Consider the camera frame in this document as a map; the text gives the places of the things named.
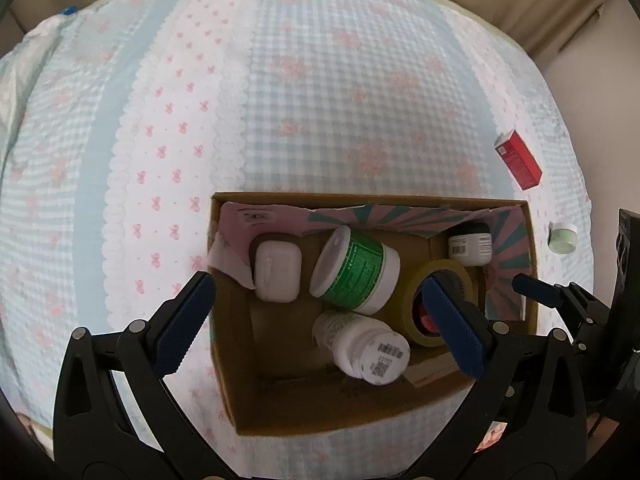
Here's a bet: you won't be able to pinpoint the white earbuds case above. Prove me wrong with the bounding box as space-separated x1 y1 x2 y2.
253 240 302 303

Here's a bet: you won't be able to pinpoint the yellow tape roll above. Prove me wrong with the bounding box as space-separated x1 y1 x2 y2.
400 259 476 348

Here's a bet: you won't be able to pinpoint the light blue duvet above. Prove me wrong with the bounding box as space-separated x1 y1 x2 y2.
0 15 66 161

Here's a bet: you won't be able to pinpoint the white pill bottle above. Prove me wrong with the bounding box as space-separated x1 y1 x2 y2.
312 310 411 387

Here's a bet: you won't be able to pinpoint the patterned cardboard box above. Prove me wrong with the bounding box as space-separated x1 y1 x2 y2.
206 191 540 436

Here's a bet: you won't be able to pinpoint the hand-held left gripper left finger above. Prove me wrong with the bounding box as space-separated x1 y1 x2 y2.
52 270 236 480

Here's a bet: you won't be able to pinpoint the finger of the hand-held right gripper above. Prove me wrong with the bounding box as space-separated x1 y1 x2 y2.
512 272 609 352
617 208 640 306

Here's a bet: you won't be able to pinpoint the red carton box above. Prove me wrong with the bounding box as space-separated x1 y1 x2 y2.
495 130 543 191

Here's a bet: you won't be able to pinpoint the pale green mattress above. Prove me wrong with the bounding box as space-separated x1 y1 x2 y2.
440 0 506 41

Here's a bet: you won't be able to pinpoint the small white jar black lid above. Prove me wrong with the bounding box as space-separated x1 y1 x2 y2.
446 223 493 267

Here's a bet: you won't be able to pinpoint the small pale green jar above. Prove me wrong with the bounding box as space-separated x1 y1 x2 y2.
547 222 577 254

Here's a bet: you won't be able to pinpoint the white jar with green label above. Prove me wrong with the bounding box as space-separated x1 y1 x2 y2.
309 225 401 315

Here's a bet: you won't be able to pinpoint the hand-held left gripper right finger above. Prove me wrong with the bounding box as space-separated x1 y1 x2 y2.
400 274 587 480

